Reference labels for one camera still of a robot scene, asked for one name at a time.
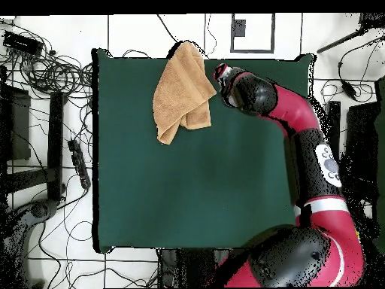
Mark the black metal stand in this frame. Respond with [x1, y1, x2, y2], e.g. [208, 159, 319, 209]
[325, 100, 342, 160]
[0, 91, 67, 202]

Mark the orange terry towel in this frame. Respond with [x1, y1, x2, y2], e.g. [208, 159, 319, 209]
[152, 40, 217, 146]

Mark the black tripod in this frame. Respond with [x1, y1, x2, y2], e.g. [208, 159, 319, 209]
[316, 11, 385, 54]

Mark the black cable tangle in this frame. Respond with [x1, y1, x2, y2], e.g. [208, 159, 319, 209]
[0, 17, 94, 100]

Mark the black inline cable adapter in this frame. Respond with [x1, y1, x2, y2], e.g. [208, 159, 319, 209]
[341, 81, 359, 101]

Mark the black adapter box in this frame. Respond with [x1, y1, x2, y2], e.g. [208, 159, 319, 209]
[2, 29, 44, 58]

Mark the black power strip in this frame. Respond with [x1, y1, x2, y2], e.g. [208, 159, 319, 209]
[67, 138, 92, 190]

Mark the dark green table cloth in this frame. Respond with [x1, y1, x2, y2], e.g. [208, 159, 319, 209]
[91, 47, 317, 254]

